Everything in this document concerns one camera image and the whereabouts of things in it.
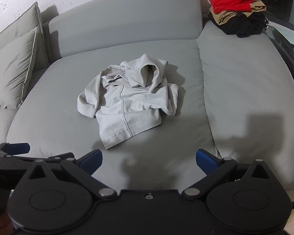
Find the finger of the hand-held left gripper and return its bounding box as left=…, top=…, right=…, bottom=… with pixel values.
left=0, top=141, right=30, bottom=157
left=29, top=152, right=75, bottom=164

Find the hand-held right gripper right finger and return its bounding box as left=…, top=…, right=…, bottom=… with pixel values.
left=182, top=148, right=283, bottom=199

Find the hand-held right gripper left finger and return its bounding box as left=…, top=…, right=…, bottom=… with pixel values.
left=16, top=149, right=117, bottom=199

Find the light grey hoodie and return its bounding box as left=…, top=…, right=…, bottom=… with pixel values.
left=77, top=54, right=179, bottom=150

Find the grey sofa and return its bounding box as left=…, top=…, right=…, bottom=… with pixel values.
left=0, top=0, right=294, bottom=194

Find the grey sofa cushion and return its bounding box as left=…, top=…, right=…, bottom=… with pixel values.
left=0, top=26, right=40, bottom=110
left=0, top=2, right=50, bottom=71

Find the glass side table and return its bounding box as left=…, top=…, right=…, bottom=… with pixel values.
left=262, top=20, right=294, bottom=84

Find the tan folded cloth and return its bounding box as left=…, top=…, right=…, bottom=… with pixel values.
left=208, top=1, right=267, bottom=26

